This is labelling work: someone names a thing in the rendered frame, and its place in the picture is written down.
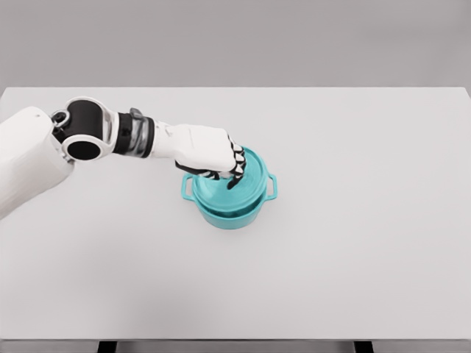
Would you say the teal pot with handles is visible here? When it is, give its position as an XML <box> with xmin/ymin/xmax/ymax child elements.
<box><xmin>180</xmin><ymin>169</ymin><xmax>278</xmax><ymax>231</ymax></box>

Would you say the teal pot lid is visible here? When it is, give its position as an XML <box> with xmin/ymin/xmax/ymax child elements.
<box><xmin>192</xmin><ymin>145</ymin><xmax>266</xmax><ymax>218</ymax></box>

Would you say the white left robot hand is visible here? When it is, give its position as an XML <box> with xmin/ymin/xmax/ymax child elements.
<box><xmin>172</xmin><ymin>124</ymin><xmax>247</xmax><ymax>190</ymax></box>

